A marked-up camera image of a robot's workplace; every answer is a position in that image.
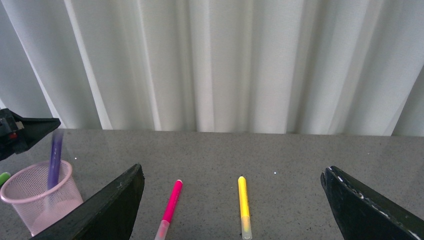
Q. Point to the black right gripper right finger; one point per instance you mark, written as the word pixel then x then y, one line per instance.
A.
pixel 362 213

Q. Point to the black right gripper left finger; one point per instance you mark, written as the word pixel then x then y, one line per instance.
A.
pixel 109 214

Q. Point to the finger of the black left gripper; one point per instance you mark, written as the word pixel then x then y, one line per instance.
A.
pixel 18 134

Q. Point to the purple pen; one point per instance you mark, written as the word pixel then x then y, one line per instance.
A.
pixel 55 159

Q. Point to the pink pen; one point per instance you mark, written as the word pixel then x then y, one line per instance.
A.
pixel 169 211

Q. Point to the pink mesh cup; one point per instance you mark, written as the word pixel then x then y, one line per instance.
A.
pixel 37 206

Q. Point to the green pen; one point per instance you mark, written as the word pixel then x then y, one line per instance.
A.
pixel 4 177

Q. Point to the yellow pen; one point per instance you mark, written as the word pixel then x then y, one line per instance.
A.
pixel 246 229

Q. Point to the white curtain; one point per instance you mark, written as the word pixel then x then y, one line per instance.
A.
pixel 348 67

